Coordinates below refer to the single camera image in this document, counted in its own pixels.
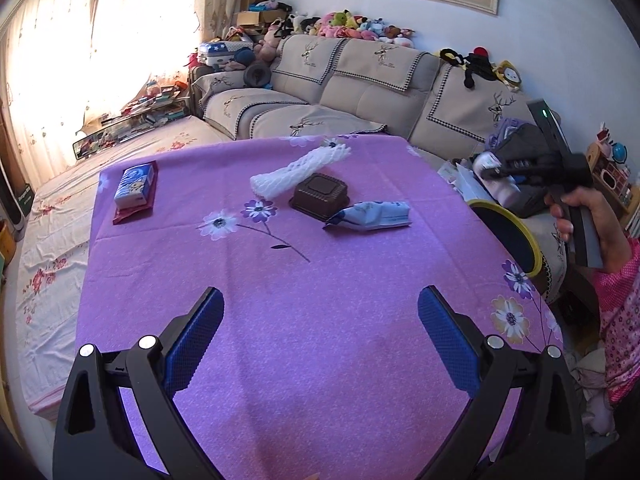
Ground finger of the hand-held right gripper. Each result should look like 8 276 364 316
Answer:
499 157 543 172
480 167 543 185

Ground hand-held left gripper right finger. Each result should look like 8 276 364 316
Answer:
416 285 586 480

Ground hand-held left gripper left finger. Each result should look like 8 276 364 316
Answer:
52 287 226 480

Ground yellow rimmed trash bin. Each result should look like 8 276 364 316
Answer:
466 200 543 282

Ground person's right forearm pink sleeve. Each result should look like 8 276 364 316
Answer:
592 237 640 407

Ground person's right hand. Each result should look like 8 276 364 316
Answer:
544 186 632 275

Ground dark grey backpack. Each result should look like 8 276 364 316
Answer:
487 120 558 213

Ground purple cloth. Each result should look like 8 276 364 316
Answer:
487 117 531 150

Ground white papers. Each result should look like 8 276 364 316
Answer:
437 157 501 204

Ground wooden toy shelf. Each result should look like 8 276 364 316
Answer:
585 122 640 238

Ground beige deer sofa cover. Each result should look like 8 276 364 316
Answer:
272 35 346 85
426 62 538 146
334 39 431 93

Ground yellow white plush toy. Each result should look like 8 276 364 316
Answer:
492 60 524 93

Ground black red plush toy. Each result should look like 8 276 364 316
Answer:
439 46 501 91

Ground purple floral tablecloth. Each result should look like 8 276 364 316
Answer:
74 134 566 480

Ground blue white plastic packet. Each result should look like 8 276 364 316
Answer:
322 200 414 233

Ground red flat packet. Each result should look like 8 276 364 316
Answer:
112 160 160 226

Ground pile of pale clothes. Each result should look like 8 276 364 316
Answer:
569 345 617 437

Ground blue tissue pack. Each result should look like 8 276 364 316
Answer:
114 165 156 209

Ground floral bed sheet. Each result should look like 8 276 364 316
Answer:
12 115 236 422

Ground beige sofa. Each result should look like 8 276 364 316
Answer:
189 34 563 211

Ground brown plastic tray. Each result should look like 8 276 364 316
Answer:
289 172 349 221

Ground white foam fruit net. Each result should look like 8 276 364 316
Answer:
249 137 353 200

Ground long narrow mirror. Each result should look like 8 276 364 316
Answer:
71 124 132 162

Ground row of plush toys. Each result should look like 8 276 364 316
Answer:
270 10 418 49

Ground white black appliance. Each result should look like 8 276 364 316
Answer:
0 160 34 242

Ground pile of books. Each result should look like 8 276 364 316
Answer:
80 81 192 142

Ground dark neck pillow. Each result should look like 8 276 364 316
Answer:
242 60 274 89

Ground pink plush rabbit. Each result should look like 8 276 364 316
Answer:
254 27 282 62

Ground star print suitcase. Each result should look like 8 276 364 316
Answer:
197 40 256 69

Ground beige floral curtain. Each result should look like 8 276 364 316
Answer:
0 0 248 188

